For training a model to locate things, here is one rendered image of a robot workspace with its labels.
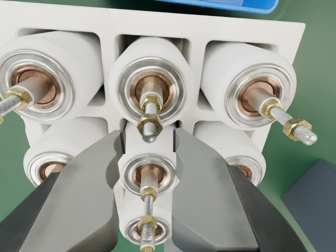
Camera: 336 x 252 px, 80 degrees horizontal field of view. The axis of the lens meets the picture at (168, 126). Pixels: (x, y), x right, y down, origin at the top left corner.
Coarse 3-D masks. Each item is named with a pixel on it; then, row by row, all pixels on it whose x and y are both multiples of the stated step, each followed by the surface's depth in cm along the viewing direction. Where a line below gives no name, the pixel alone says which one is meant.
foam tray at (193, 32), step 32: (0, 0) 23; (0, 32) 25; (32, 32) 28; (96, 32) 25; (128, 32) 25; (160, 32) 25; (192, 32) 26; (224, 32) 26; (256, 32) 26; (288, 32) 26; (192, 64) 28; (96, 96) 33; (32, 128) 31; (192, 128) 32
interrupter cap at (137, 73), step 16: (128, 64) 20; (144, 64) 20; (160, 64) 20; (128, 80) 21; (144, 80) 21; (160, 80) 21; (176, 80) 21; (128, 96) 22; (176, 96) 22; (128, 112) 22; (160, 112) 23; (176, 112) 23
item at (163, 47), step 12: (144, 36) 28; (156, 36) 28; (132, 48) 20; (144, 48) 20; (156, 48) 20; (168, 48) 20; (120, 60) 20; (132, 60) 20; (180, 60) 21; (120, 72) 21; (108, 84) 22; (192, 84) 22; (192, 96) 23; (120, 108) 23; (132, 120) 23
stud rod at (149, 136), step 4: (148, 104) 18; (152, 104) 18; (148, 108) 17; (152, 108) 17; (148, 112) 16; (152, 112) 16; (144, 124) 15; (148, 124) 14; (152, 124) 14; (144, 128) 14; (148, 128) 14; (152, 128) 14; (144, 132) 14; (148, 132) 13; (152, 132) 14; (144, 136) 14; (148, 136) 14; (152, 136) 14; (144, 140) 14; (148, 140) 14; (152, 140) 14
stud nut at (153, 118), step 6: (144, 114) 15; (150, 114) 15; (156, 114) 15; (144, 120) 14; (150, 120) 14; (156, 120) 14; (138, 126) 15; (156, 126) 15; (162, 126) 15; (156, 132) 15
